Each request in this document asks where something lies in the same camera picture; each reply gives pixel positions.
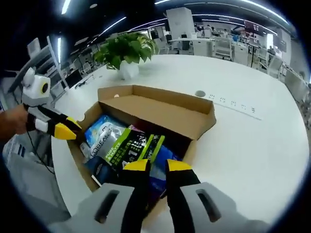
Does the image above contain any person's left hand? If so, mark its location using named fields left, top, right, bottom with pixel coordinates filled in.
left=4, top=106, right=29, bottom=145

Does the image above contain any brown cardboard shoe box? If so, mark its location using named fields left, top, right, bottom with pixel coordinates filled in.
left=66, top=84, right=217, bottom=193

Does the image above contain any hanging display screen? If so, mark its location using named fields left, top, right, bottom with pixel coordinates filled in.
left=243, top=20, right=266, bottom=35

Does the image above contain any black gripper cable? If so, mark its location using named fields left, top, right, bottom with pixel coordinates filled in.
left=26, top=130, right=56, bottom=175

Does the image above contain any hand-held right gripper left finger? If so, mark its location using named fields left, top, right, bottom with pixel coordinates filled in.
left=48, top=159, right=152, bottom=233

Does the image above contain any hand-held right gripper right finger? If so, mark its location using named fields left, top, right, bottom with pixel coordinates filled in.
left=165, top=159, right=268, bottom=233

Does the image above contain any grey metal shelving rack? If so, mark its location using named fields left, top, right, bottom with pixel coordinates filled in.
left=26, top=35, right=69, bottom=98

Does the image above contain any silver pouch green black label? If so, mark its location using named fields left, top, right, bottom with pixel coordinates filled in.
left=88, top=127, right=166, bottom=171

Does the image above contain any green potted plant white pot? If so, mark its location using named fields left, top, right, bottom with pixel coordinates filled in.
left=92, top=32, right=160, bottom=80

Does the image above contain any blue white plastic tissue pack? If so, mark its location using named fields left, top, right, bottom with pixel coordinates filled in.
left=148, top=144, right=183, bottom=198

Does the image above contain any dark blue packet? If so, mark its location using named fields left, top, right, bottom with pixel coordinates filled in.
left=84, top=155, right=123, bottom=188

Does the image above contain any person's striped clothing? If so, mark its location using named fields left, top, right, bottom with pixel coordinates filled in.
left=2, top=137, right=26, bottom=160

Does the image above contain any white socket strip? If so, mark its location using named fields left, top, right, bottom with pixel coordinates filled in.
left=206, top=93, right=263, bottom=121

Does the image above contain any blue white wet wipes pack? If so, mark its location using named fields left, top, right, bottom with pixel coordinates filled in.
left=79, top=113, right=130, bottom=159

